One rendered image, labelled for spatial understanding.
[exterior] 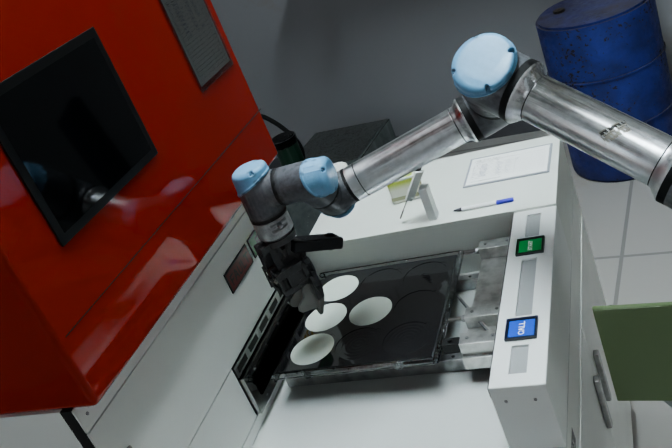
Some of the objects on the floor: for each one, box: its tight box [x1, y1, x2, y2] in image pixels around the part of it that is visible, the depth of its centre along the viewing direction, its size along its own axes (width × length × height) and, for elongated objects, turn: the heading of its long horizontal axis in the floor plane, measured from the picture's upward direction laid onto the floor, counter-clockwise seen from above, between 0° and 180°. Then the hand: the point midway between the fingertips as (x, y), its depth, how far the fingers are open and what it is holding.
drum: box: [535, 0, 672, 182], centre depth 354 cm, size 52×52×78 cm
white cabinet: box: [463, 184, 633, 448], centre depth 189 cm, size 64×96×82 cm, turn 20°
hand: (321, 306), depth 162 cm, fingers closed
